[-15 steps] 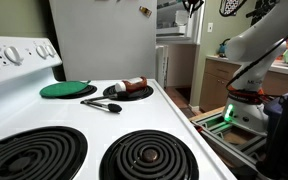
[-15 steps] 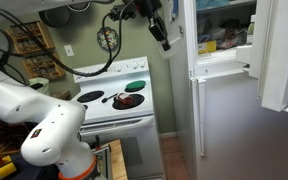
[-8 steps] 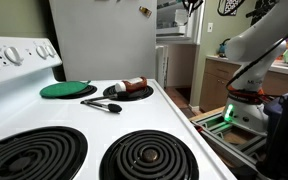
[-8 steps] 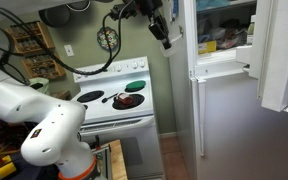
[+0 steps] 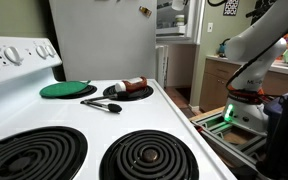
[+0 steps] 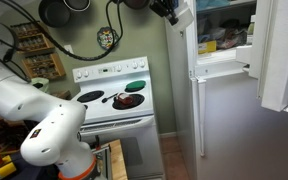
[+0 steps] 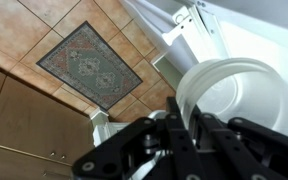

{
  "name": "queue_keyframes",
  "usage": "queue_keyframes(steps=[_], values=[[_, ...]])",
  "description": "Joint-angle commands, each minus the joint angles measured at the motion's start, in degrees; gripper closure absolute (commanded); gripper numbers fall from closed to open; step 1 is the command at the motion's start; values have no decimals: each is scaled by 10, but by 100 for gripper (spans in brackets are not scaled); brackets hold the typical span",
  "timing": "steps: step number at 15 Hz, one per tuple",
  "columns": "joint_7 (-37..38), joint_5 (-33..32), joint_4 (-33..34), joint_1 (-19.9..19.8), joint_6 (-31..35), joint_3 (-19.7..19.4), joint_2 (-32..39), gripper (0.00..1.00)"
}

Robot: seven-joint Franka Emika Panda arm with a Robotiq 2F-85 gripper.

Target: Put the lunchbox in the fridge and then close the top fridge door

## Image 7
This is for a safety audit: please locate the wooden kitchen cabinet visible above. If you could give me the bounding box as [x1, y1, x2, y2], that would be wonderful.
[0, 63, 97, 180]

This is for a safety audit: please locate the patterned oriental rug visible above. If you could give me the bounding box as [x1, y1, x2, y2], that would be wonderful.
[36, 20, 143, 112]

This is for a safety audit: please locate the white freezer door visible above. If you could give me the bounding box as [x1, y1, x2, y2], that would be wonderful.
[89, 107, 172, 180]

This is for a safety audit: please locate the translucent white plastic bowl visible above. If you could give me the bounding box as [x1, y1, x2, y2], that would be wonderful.
[175, 57, 288, 140]

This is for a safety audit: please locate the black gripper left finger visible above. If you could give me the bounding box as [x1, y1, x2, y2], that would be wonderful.
[71, 96, 205, 180]

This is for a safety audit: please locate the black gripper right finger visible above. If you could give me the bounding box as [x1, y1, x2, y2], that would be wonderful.
[196, 112, 288, 180]

